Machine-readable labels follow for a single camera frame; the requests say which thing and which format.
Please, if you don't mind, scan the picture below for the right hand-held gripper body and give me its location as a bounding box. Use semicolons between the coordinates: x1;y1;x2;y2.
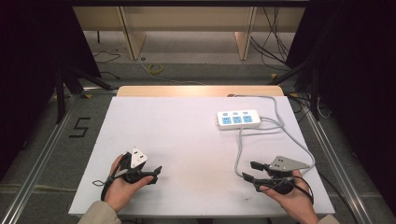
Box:
253;155;311;196

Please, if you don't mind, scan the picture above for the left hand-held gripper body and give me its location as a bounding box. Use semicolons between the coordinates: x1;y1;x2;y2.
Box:
120;147;157;185

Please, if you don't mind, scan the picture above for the person's left hand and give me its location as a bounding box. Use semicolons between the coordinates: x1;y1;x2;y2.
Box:
104;154;155;214

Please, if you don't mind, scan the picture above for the person's right hand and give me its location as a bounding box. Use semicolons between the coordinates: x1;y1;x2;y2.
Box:
259;169;320;224

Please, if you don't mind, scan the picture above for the white table board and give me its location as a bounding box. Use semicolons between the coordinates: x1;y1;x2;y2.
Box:
68;95;336;217

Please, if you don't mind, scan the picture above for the person's left beige sleeve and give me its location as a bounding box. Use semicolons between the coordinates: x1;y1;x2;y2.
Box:
78;200;122;224

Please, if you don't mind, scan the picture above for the person's beige sleeve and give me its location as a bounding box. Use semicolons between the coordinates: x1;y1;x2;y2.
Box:
317;214;342;224
78;200;122;224

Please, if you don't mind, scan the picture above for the white power strip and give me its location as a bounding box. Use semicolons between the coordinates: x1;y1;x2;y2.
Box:
216;108;262;131

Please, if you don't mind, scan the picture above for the black tape floor mark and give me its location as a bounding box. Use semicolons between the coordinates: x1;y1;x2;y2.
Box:
68;117;92;139

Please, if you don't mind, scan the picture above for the person's right beige sleeve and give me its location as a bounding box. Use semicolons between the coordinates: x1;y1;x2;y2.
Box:
317;214;342;224

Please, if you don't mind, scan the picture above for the black metal stand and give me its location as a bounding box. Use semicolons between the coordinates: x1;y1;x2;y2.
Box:
267;59;321;122
54;64;115;125

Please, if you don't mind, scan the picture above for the dark curtain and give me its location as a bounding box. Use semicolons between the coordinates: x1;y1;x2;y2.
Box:
285;0;396;216
0;0;102;181

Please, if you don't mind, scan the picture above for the beige wooden desk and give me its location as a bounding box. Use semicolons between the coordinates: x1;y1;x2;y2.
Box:
72;6;307;62

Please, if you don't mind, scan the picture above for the black left gripper strap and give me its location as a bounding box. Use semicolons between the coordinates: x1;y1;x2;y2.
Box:
92;161;125;202

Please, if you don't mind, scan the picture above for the black gripper strap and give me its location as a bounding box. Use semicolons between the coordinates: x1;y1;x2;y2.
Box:
92;161;125;202
292;175;315;206

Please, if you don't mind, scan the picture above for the black right gripper strap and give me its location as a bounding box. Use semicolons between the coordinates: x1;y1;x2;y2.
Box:
292;175;315;206

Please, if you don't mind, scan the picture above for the grey power cable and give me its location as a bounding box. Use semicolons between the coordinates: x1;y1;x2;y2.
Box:
228;93;316;179

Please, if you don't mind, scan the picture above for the metal floor rail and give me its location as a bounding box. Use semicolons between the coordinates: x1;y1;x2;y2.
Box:
303;105;375;224
0;90;82;224

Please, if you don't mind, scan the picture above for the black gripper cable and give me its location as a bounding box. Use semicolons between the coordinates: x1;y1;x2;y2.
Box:
316;170;361;224

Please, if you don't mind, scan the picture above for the white floor cable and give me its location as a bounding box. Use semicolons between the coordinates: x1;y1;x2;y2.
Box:
138;59;205;86

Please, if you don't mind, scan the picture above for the yellow cable coil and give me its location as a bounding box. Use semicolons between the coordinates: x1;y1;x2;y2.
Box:
147;63;163;76

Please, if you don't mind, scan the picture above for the bundle of black floor cables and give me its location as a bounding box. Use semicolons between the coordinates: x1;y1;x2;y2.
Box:
249;7;300;72

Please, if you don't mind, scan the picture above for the thin black floor cable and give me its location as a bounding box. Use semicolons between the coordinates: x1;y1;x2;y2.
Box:
92;49;122;80

